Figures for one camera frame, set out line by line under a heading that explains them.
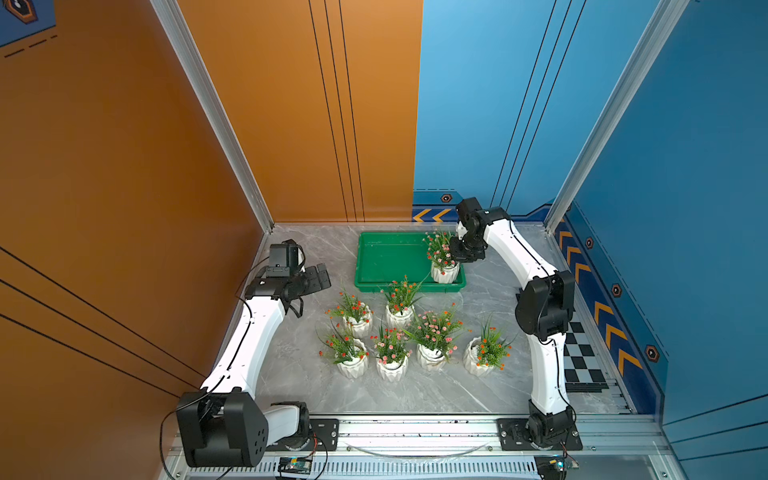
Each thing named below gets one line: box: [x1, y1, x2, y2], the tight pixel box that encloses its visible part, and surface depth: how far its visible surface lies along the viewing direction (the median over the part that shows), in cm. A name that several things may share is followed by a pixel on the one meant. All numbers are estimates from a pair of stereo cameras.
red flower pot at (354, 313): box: [324, 292, 374, 338], surface depth 87 cm
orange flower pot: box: [463, 316, 517, 377], surface depth 78 cm
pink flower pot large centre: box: [402, 303, 464, 372], surface depth 80 cm
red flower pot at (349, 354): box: [318, 320, 370, 379], surface depth 80 cm
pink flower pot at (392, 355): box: [369, 326, 413, 383], surface depth 79 cm
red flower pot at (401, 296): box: [380, 272, 431, 331], surface depth 88 cm
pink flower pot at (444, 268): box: [422, 229, 460, 284], surface depth 90 cm
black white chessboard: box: [564, 321, 609, 393], surface depth 84 cm
